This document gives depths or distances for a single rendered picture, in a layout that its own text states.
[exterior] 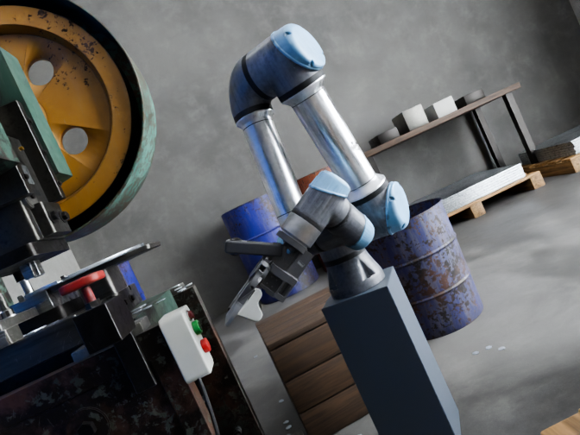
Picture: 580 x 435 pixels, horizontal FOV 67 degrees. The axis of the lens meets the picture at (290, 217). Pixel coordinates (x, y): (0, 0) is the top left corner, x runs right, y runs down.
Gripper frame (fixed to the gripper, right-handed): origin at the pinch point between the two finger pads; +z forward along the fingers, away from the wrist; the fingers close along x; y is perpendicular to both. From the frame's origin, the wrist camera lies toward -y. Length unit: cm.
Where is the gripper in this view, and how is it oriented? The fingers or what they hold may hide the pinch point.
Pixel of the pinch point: (227, 315)
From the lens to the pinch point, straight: 91.4
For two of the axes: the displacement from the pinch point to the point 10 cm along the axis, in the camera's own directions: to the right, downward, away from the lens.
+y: 8.1, 5.8, 0.6
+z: -5.8, 8.1, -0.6
